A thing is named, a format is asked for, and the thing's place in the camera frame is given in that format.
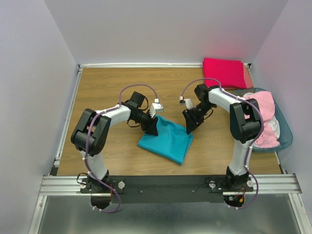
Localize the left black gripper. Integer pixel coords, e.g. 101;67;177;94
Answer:
132;109;158;137

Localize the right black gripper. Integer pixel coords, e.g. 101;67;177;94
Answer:
182;102;215;134

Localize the teal t shirt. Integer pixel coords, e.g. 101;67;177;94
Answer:
137;116;194;165

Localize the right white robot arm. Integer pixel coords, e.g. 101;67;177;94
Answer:
179;84;264;191

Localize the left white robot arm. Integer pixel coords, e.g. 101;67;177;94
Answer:
71;92;163;193

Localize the folded magenta t shirt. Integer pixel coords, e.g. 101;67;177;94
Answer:
202;58;247;89

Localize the pink t shirt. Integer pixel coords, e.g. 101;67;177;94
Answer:
243;91;280;149

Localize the teal plastic basket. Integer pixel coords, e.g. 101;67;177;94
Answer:
233;88;293;152

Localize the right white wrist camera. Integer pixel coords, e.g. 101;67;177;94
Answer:
184;98;194;110

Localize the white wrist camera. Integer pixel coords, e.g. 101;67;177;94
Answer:
184;98;194;110
149;103;164;118

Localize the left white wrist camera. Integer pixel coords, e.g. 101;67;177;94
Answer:
149;103;164;118

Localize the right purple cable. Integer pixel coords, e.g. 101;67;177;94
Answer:
179;78;265;211

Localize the purple cable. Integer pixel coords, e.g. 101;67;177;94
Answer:
83;83;160;214
179;78;265;211

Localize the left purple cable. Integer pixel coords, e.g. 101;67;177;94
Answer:
83;83;160;214

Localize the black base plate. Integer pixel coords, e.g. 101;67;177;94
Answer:
78;175;255;209

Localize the aluminium rail frame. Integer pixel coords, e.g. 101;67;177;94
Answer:
30;64;312;234

